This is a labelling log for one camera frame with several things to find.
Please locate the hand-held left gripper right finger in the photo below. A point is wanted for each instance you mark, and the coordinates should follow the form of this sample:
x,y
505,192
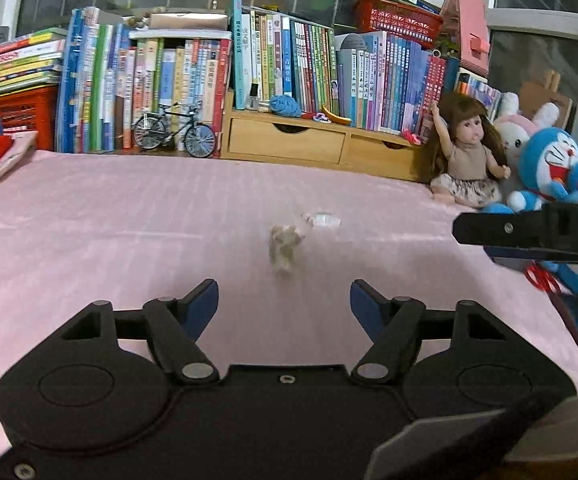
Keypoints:
x,y
364,307

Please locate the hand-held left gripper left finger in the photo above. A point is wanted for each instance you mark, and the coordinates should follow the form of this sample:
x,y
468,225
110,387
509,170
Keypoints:
x,y
204,305

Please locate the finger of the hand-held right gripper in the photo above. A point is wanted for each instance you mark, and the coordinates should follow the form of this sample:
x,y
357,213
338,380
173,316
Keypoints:
x,y
544,255
494,230

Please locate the white tissue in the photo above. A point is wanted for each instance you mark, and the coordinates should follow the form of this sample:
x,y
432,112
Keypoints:
x,y
284,250

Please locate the red scissors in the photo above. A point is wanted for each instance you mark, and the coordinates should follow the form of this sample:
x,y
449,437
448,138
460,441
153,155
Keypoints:
x,y
539,276

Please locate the brown haired doll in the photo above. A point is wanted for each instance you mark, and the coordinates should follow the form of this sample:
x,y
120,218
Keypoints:
x,y
466,160

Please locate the small blue cat plush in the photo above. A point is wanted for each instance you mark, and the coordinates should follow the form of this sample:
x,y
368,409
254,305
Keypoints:
x,y
544,160

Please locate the white pink bunny plush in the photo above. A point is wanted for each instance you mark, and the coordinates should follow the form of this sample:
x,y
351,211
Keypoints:
x,y
511,140

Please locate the white plastic wrapper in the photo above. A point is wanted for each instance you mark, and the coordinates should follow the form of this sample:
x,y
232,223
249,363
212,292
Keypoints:
x,y
326,220

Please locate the pink flower ornament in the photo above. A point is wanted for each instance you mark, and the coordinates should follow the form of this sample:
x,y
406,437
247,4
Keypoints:
x,y
411,137

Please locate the small wooden easel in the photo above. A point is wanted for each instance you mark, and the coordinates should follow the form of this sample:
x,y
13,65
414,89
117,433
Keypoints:
x,y
539,97

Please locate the row of slanted books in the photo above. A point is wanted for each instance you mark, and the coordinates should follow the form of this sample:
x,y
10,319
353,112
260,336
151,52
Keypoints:
x,y
479,92

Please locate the black model bicycle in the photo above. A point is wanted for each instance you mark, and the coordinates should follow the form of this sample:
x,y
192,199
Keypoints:
x,y
200,140

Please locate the wooden drawer organizer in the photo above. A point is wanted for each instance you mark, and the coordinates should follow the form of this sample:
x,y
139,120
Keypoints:
x,y
289,142

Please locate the pink toy house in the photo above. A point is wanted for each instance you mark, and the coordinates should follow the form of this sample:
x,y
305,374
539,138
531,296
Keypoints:
x,y
469,25

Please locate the small bottle black cap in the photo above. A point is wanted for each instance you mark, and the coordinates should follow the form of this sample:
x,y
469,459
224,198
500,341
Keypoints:
x,y
254,97

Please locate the blue yarn ball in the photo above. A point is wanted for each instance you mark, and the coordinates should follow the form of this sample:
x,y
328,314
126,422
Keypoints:
x,y
285,106

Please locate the red plastic basket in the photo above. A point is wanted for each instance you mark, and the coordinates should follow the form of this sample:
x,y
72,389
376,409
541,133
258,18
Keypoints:
x,y
399,20

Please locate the row of tall picture books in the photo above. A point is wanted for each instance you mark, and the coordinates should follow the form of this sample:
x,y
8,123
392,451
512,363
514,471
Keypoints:
x,y
99,85

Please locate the row of thin upright books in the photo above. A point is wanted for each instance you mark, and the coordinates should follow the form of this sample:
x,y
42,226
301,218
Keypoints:
x,y
309,60

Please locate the red plastic crate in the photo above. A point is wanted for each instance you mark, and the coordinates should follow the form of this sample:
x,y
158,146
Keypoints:
x,y
19,120

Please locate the beige flat box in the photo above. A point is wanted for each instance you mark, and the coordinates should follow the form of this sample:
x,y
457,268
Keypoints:
x,y
189,21

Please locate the stack of flat books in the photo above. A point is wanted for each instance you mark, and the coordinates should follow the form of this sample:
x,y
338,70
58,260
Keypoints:
x,y
19,65

